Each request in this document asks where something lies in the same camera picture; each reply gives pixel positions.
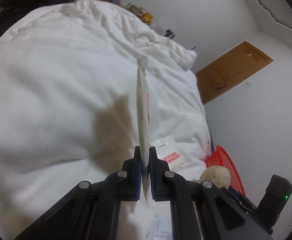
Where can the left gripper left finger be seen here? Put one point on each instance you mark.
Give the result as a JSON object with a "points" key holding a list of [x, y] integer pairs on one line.
{"points": [[90, 211]]}

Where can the beige plush ball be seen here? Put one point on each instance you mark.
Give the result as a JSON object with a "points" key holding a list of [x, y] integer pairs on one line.
{"points": [[218, 175]]}

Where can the cooking pot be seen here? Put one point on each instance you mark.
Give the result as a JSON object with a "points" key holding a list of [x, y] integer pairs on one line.
{"points": [[138, 11]]}

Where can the white duvet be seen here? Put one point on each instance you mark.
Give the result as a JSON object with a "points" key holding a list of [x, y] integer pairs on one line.
{"points": [[68, 103]]}

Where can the small white red sachet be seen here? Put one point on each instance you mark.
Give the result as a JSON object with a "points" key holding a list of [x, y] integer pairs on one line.
{"points": [[167, 150]]}

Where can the wooden door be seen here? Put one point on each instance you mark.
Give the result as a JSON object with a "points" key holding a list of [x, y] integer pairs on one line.
{"points": [[229, 70]]}

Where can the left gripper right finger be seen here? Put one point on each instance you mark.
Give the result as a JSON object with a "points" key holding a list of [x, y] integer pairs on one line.
{"points": [[202, 210]]}

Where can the white packet red label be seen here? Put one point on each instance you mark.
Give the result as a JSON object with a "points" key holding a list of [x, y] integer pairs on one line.
{"points": [[142, 106]]}

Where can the red mesh plastic basket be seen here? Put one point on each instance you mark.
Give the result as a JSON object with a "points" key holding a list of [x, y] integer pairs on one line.
{"points": [[221, 158]]}

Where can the printed paper leaflet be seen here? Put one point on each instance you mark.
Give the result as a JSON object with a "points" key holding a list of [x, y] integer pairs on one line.
{"points": [[160, 230]]}

